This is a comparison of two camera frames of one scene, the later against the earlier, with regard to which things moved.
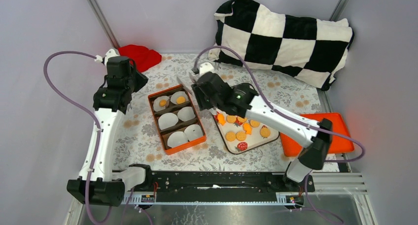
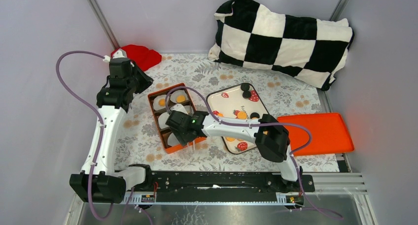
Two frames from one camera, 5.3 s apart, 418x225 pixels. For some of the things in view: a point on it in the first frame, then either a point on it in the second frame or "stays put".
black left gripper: x=142 y=79 stays put
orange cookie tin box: x=177 y=118 stays put
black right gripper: x=198 y=94 → x=182 y=139
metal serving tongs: x=185 y=86 → x=188 y=144
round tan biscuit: x=181 y=99 stays put
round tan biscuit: x=162 y=103 stays put
